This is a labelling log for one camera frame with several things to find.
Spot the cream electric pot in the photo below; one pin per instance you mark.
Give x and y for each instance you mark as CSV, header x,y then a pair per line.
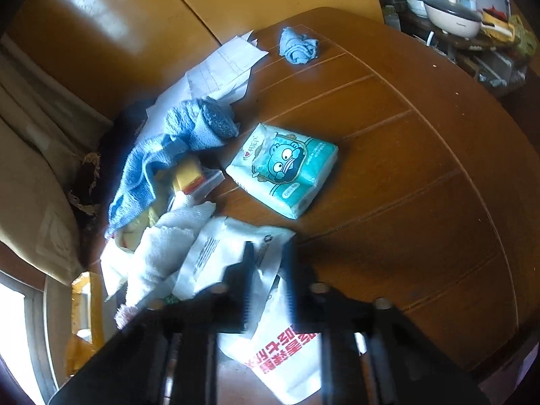
x,y
453,23

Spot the olive curtain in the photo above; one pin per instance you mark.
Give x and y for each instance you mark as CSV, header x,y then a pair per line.
x,y
33,202

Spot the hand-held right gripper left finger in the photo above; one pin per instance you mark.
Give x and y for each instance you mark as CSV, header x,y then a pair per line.
x,y
249,287

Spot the cluttered side table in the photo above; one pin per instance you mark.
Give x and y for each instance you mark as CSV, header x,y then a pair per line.
x,y
485,63

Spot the stack of white papers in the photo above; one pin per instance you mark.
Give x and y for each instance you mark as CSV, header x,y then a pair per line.
x,y
219,67

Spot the yellow wooden wardrobe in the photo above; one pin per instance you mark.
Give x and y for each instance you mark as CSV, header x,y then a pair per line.
x,y
105,29

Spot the white towel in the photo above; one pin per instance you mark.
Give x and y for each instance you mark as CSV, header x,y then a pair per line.
x,y
160,253

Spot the pale yellow towel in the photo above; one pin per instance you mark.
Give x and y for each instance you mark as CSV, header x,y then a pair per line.
x,y
145,217

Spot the window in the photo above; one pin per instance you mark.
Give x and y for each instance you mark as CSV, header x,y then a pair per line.
x,y
12,316

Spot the teal cartoon tissue pack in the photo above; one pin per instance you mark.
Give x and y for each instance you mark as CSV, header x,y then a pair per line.
x,y
282,168

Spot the white bowl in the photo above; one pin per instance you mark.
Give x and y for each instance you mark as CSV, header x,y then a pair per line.
x,y
417,7

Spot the yellow packet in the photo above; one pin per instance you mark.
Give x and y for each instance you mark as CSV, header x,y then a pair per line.
x,y
211,179

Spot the white wipes packet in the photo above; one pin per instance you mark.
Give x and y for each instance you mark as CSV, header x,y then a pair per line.
x,y
219,253

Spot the white packet with red print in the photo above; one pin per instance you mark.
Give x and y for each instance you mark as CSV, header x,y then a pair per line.
x,y
274,358

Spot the dark fringed cloth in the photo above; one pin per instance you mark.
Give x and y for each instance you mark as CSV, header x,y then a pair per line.
x,y
88,185

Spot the blue towel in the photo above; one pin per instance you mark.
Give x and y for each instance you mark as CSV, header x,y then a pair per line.
x,y
139,164

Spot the small crumpled blue cloth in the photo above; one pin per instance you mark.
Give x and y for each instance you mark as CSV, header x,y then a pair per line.
x,y
297,46

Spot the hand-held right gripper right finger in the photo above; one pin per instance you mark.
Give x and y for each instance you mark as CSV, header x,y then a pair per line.
x,y
291,295

